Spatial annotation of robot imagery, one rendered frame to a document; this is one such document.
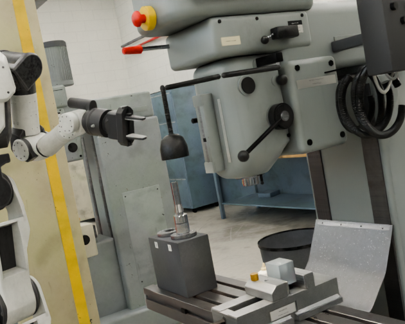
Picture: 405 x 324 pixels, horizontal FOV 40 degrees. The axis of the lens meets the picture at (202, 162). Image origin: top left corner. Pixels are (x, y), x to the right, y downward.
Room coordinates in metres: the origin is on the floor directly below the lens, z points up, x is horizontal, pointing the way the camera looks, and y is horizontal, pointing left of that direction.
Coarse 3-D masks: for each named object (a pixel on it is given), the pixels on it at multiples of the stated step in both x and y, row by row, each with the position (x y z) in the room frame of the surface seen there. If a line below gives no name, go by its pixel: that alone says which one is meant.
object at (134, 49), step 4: (168, 44) 1.57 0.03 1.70; (124, 48) 1.50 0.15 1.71; (128, 48) 1.50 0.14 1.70; (132, 48) 1.51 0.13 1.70; (136, 48) 1.51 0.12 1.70; (140, 48) 1.52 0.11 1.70; (144, 48) 1.53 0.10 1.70; (148, 48) 1.54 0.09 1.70; (152, 48) 1.55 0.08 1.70; (156, 48) 1.55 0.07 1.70; (160, 48) 1.56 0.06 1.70; (164, 48) 1.57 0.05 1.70; (168, 48) 1.58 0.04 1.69; (124, 52) 1.50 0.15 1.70; (128, 52) 1.50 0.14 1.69; (132, 52) 1.51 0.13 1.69; (136, 52) 1.52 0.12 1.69; (140, 52) 1.52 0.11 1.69
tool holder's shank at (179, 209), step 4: (172, 184) 1.86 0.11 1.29; (176, 184) 1.86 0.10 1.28; (172, 188) 1.86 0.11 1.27; (176, 188) 1.86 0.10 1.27; (172, 192) 1.86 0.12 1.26; (176, 192) 1.86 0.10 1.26; (176, 196) 1.86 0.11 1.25; (176, 200) 1.86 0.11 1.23; (180, 200) 1.87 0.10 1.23; (176, 204) 1.86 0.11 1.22; (180, 204) 1.86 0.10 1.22; (176, 208) 1.86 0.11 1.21; (180, 208) 1.86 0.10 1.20; (176, 212) 1.86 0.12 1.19; (180, 212) 1.86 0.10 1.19
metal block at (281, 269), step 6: (276, 258) 1.54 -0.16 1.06; (282, 258) 1.53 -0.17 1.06; (270, 264) 1.50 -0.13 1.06; (276, 264) 1.48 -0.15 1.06; (282, 264) 1.48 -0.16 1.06; (288, 264) 1.49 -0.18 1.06; (270, 270) 1.51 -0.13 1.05; (276, 270) 1.48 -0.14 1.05; (282, 270) 1.48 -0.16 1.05; (288, 270) 1.48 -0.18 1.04; (294, 270) 1.50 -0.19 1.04; (270, 276) 1.51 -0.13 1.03; (276, 276) 1.48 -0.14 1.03; (282, 276) 1.47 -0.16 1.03; (288, 276) 1.48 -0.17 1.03; (294, 276) 1.49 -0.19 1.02; (288, 282) 1.48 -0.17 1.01
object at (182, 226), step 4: (176, 220) 1.85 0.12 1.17; (180, 220) 1.85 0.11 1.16; (184, 220) 1.85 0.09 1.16; (176, 224) 1.86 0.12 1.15; (180, 224) 1.85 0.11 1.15; (184, 224) 1.85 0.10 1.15; (188, 224) 1.87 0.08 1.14; (176, 228) 1.86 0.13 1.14; (180, 228) 1.85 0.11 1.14; (184, 228) 1.85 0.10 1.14; (188, 228) 1.86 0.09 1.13; (176, 232) 1.86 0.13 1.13; (180, 232) 1.85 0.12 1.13; (184, 232) 1.85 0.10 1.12; (188, 232) 1.86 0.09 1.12
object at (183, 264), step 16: (160, 240) 1.89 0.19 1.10; (176, 240) 1.83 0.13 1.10; (192, 240) 1.82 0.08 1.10; (208, 240) 1.85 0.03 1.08; (160, 256) 1.92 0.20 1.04; (176, 256) 1.81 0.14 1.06; (192, 256) 1.81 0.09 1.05; (208, 256) 1.84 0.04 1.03; (160, 272) 1.94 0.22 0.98; (176, 272) 1.83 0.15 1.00; (192, 272) 1.81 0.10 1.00; (208, 272) 1.84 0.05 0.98; (176, 288) 1.85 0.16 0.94; (192, 288) 1.80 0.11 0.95; (208, 288) 1.83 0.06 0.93
